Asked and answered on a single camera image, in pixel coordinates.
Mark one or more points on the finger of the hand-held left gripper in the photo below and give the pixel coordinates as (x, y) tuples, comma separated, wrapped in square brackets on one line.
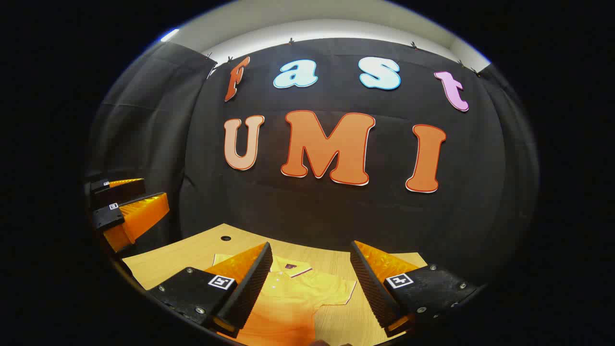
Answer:
[(120, 190), (139, 216)]

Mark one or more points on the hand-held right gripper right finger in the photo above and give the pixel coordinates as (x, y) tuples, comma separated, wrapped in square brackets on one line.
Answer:
[(370, 283)]

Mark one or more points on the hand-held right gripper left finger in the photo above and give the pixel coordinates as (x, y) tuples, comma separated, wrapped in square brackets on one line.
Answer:
[(250, 283)]

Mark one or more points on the orange T-shirt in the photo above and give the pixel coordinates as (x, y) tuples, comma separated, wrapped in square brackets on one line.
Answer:
[(288, 300)]

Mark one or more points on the ceiling light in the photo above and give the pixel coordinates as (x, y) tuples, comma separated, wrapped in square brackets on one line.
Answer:
[(169, 35)]

